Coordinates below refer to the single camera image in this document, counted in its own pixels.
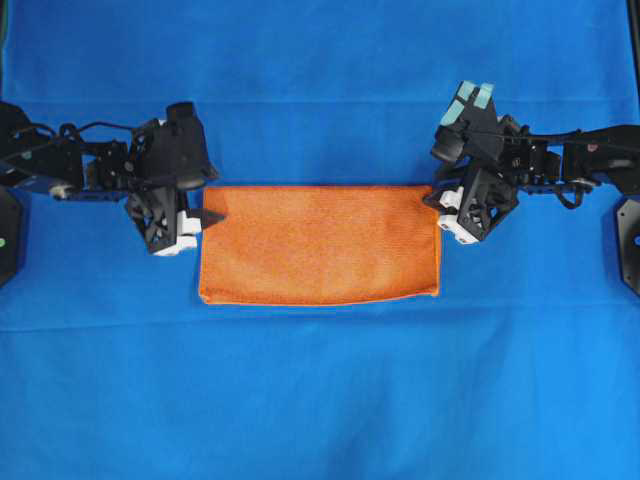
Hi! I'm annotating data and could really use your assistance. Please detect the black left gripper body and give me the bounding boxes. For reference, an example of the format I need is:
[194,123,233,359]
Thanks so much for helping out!
[125,119,201,257]

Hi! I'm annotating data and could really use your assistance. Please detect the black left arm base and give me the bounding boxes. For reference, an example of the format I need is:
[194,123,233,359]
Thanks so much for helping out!
[0,187,23,287]

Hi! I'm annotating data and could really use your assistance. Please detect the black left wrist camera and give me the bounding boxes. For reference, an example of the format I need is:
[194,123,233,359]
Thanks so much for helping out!
[142,102,218,191]

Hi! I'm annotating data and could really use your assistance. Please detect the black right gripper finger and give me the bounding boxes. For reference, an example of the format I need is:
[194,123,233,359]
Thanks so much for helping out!
[422,190,456,209]

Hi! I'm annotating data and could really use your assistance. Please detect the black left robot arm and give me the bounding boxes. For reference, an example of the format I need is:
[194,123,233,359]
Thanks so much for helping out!
[1,102,226,256]

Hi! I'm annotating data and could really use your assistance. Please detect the orange microfiber towel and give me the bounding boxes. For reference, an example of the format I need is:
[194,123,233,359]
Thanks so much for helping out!
[199,185,441,307]

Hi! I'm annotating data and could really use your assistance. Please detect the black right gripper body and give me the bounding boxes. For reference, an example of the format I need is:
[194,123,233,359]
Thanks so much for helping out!
[434,166,519,245]

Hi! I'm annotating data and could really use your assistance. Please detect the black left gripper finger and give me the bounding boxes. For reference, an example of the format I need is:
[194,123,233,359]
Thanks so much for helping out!
[187,208,226,231]

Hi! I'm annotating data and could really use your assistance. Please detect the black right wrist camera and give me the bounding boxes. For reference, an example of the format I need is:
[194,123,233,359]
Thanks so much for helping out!
[431,80,504,164]

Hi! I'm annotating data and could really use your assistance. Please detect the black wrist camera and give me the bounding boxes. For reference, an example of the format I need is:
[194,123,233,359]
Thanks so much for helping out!
[142,102,218,191]
[431,80,504,164]

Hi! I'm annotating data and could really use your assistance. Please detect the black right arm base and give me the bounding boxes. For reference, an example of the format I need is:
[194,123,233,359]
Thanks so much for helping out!
[615,198,640,295]

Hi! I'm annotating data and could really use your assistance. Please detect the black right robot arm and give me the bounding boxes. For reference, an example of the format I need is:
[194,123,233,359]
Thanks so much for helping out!
[423,116,639,244]

